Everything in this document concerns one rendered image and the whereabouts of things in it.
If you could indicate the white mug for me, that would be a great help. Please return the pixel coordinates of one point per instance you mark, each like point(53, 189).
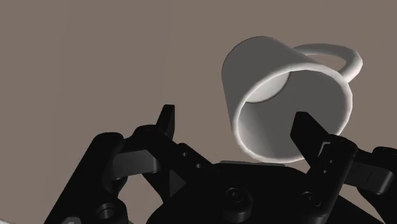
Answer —
point(273, 62)

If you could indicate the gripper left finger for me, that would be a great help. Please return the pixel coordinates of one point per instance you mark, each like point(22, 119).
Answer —
point(145, 145)

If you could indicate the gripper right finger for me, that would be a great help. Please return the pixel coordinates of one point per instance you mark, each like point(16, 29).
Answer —
point(335, 161)

